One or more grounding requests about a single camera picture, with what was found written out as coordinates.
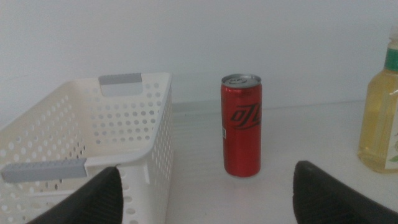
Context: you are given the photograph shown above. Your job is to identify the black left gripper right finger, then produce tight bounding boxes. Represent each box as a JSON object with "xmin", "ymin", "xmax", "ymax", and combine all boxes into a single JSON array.
[{"xmin": 292, "ymin": 160, "xmax": 398, "ymax": 224}]

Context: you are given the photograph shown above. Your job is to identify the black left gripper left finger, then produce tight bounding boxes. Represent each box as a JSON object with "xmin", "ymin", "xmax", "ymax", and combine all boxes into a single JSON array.
[{"xmin": 26, "ymin": 166, "xmax": 124, "ymax": 224}]

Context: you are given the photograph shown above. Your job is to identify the yellow tea bottle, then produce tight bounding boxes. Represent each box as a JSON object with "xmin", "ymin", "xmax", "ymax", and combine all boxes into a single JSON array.
[{"xmin": 357, "ymin": 24, "xmax": 398, "ymax": 174}]

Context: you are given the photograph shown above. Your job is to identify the red cola can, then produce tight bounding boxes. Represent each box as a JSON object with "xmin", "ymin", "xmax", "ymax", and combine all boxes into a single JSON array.
[{"xmin": 220, "ymin": 73, "xmax": 262, "ymax": 179}]

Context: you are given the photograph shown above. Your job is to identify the white perforated plastic basket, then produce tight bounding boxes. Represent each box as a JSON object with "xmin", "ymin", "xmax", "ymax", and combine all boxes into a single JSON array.
[{"xmin": 0, "ymin": 72, "xmax": 174, "ymax": 224}]

